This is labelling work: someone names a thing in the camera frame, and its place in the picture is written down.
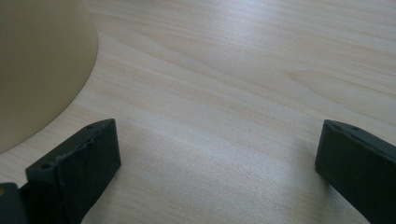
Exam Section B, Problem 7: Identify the beige round container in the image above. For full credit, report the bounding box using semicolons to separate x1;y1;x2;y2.
0;0;99;155

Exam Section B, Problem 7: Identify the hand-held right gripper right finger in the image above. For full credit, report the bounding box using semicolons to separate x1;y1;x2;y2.
314;119;396;224

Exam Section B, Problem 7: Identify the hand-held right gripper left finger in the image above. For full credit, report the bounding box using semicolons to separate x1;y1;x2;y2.
20;118;122;224

